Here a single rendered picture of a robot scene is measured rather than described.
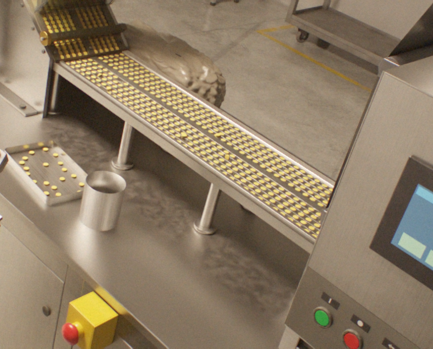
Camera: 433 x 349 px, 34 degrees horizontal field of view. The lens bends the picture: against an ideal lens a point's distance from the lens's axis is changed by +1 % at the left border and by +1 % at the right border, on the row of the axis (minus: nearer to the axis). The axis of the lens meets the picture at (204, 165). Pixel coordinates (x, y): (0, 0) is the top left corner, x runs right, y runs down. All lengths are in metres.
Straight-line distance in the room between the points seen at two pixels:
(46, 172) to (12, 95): 0.34
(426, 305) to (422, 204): 0.13
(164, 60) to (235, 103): 2.21
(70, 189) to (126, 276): 0.28
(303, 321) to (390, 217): 0.23
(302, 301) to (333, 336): 0.06
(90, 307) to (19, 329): 0.34
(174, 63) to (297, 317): 0.92
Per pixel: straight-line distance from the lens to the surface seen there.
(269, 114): 3.96
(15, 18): 1.79
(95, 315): 1.29
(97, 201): 1.39
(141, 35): 1.90
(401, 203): 0.86
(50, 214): 1.45
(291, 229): 1.31
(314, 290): 0.98
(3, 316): 1.65
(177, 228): 1.48
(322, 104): 4.30
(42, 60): 1.73
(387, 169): 0.86
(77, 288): 1.37
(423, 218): 0.85
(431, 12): 1.14
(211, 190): 1.44
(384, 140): 0.86
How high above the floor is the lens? 1.66
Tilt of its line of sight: 30 degrees down
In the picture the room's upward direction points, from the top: 15 degrees clockwise
